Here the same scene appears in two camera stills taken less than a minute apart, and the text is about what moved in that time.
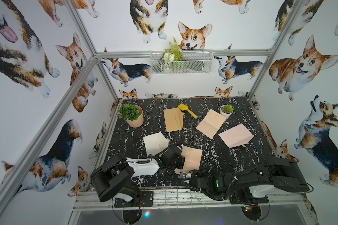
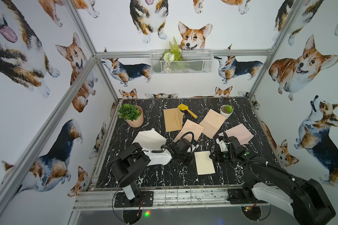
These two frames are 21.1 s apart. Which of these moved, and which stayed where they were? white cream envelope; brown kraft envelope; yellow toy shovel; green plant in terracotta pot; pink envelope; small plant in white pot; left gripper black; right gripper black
Moved: right gripper black; white cream envelope; left gripper black
Stayed: brown kraft envelope; yellow toy shovel; green plant in terracotta pot; pink envelope; small plant in white pot
